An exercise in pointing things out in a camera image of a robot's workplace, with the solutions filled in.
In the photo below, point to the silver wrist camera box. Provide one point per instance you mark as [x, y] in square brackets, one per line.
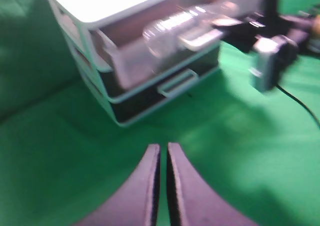
[271, 58]

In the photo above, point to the white plastic drawer cabinet frame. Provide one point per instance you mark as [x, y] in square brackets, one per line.
[76, 23]

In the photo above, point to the green cloth backdrop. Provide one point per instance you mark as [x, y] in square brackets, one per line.
[61, 155]

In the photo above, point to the clear plastic water bottle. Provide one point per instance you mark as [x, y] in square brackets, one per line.
[189, 29]

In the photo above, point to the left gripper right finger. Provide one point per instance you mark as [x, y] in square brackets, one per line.
[191, 201]

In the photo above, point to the dark translucent drawer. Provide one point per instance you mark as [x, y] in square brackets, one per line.
[155, 96]
[145, 78]
[129, 31]

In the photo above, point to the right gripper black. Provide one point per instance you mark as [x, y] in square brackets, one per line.
[243, 33]

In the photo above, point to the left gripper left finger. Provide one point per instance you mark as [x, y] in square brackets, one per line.
[136, 202]

